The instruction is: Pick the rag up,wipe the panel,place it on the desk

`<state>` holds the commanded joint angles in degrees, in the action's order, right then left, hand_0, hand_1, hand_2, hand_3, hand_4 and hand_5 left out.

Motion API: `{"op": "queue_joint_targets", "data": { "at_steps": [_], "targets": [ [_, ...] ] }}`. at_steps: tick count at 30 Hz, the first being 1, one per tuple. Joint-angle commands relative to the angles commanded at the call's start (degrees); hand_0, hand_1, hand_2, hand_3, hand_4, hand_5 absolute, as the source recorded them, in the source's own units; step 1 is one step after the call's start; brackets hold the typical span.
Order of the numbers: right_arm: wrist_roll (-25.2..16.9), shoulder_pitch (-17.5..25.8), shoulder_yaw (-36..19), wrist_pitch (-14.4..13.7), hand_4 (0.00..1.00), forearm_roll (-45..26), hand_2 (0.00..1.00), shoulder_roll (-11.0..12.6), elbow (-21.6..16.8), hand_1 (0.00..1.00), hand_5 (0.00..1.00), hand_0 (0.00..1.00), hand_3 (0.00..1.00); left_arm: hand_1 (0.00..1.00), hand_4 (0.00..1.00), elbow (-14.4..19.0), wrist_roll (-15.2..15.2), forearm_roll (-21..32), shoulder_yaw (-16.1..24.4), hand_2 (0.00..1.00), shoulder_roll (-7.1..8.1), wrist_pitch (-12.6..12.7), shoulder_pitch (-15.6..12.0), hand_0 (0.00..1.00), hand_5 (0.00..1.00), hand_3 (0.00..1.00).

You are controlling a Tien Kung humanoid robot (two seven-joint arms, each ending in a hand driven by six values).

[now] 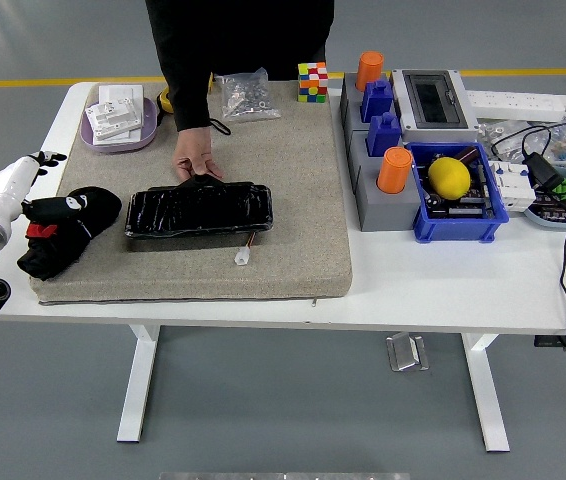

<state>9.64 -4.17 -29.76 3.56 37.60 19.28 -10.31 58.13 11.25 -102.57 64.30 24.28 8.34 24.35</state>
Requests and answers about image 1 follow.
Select person's right hand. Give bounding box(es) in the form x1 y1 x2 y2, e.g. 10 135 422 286
172 125 225 182

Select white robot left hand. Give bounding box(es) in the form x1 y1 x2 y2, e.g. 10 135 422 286
0 150 68 222

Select black panel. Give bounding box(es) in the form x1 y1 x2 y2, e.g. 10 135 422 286
123 174 275 241

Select purple tray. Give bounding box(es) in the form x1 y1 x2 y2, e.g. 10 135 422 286
79 96 159 154

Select yellow tape measure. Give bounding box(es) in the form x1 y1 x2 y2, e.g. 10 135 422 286
156 71 214 115

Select clear bag of screws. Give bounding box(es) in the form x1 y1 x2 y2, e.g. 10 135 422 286
214 67 282 123

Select grey-brown mat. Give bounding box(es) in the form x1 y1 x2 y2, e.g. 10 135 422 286
29 79 354 305

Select person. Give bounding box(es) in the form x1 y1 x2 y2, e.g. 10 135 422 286
144 0 337 84

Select colourful puzzle cube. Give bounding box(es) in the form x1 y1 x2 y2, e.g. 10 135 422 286
297 61 329 104

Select grey base block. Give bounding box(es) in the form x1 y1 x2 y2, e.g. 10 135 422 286
338 72 399 136
347 130 422 233

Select blue block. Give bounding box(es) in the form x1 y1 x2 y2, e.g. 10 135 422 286
366 112 403 159
360 78 397 124

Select orange cylinder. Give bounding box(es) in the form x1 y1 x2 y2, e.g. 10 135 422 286
375 146 414 194
355 50 385 93

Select white table leg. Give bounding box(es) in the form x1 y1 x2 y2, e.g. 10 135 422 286
116 324 162 444
461 333 511 454

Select grey electrical box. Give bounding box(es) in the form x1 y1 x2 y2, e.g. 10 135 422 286
390 68 480 145

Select yellow lemon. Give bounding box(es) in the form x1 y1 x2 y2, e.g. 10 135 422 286
427 156 473 200

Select blue plastic bin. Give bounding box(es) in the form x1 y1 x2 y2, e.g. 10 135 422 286
405 141 510 245

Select dark circuit board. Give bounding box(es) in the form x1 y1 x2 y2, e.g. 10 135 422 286
425 189 494 220

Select brown cylinder part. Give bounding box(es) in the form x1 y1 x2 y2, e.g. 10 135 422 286
455 146 484 165

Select clear bags of parts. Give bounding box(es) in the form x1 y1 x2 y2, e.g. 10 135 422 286
477 118 566 166

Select white power strip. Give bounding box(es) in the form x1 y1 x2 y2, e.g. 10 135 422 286
464 89 566 124

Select black power adapter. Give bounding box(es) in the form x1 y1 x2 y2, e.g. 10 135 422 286
521 152 565 191

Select white wall switch plate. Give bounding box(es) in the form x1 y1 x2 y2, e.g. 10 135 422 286
97 83 145 109
91 120 144 147

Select white wire connector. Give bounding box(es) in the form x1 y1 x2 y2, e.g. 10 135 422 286
233 232 259 266

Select silver metal bracket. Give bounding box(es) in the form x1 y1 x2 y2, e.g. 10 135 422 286
385 332 430 373

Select black cord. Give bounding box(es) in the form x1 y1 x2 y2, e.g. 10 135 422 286
490 114 566 351

